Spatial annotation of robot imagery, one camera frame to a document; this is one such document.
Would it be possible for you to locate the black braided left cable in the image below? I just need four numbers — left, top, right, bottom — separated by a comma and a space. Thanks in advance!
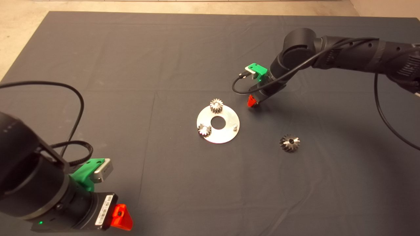
49, 140, 94, 166

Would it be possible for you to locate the green left camera mount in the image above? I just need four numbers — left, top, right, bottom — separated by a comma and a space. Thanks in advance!
70, 158, 105, 191

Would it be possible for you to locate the thin black left cable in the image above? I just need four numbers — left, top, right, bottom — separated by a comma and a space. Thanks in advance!
0, 81, 84, 156

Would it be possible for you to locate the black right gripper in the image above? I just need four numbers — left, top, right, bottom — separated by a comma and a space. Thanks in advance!
247, 76, 286, 108

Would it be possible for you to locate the dark grey table cloth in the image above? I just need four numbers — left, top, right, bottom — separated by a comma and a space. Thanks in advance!
0, 11, 420, 236

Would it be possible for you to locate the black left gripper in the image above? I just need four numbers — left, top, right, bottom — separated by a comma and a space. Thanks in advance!
31, 188, 134, 231

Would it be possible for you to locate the large steel gear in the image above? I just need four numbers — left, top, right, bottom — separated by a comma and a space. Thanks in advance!
280, 134, 301, 152

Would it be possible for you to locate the green right camera mount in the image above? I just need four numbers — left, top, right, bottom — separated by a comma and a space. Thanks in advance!
248, 63, 268, 81

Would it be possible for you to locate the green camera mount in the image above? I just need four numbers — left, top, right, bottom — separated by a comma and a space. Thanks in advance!
248, 63, 268, 81
70, 158, 105, 191

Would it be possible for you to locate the round metal plate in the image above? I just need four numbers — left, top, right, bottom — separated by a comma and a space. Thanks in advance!
197, 106, 241, 144

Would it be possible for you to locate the silver left camera box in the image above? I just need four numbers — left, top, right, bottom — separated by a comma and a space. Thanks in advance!
91, 158, 114, 183

